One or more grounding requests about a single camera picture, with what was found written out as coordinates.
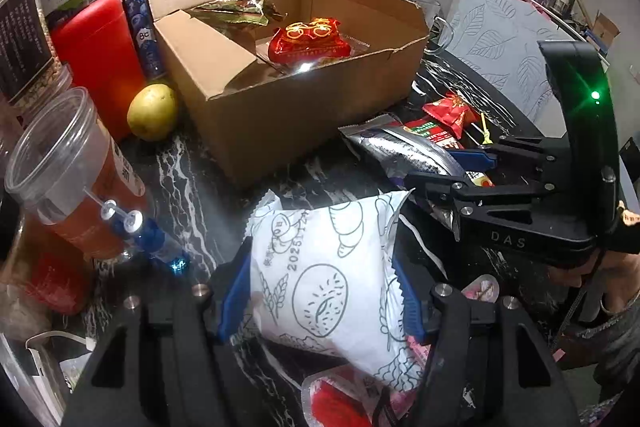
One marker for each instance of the red cylindrical canister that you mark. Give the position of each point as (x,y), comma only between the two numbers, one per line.
(97,45)

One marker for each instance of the white bread snack bag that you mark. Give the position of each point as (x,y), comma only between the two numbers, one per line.
(323,281)

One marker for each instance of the small red candy packet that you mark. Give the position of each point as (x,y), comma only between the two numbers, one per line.
(453,112)

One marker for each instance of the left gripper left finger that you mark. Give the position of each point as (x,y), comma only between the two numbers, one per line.
(205,318)

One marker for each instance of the green snack packet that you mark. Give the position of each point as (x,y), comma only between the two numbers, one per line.
(237,14)

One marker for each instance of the blue vitamin tube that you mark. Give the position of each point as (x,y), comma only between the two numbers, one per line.
(141,25)

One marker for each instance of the long red snack packet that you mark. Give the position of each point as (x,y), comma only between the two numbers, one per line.
(433,131)

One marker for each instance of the yellow green lollipop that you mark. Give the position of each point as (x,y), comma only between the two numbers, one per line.
(486,133)

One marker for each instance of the right hand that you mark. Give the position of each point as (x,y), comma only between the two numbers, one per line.
(618,269)

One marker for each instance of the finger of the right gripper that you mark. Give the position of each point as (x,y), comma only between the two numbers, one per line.
(433,190)
(510,152)

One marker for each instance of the blue syringe tube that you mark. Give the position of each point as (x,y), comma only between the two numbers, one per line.
(142,234)

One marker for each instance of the silver grey snack bag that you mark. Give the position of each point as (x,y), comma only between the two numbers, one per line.
(399,151)

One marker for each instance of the clear glass mug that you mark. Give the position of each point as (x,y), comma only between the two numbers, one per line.
(439,31)

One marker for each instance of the pink white snack packet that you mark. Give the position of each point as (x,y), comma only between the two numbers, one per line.
(345,397)

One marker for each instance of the plastic cup with tea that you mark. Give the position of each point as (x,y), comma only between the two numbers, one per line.
(65,165)

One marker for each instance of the brown cardboard box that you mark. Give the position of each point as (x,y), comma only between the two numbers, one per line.
(265,81)

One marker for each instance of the shiny red gold packet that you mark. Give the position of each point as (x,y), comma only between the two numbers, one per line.
(307,42)

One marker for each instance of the yellow lemon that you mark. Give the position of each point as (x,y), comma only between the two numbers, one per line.
(153,113)

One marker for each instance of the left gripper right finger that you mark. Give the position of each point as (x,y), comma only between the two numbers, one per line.
(439,315)

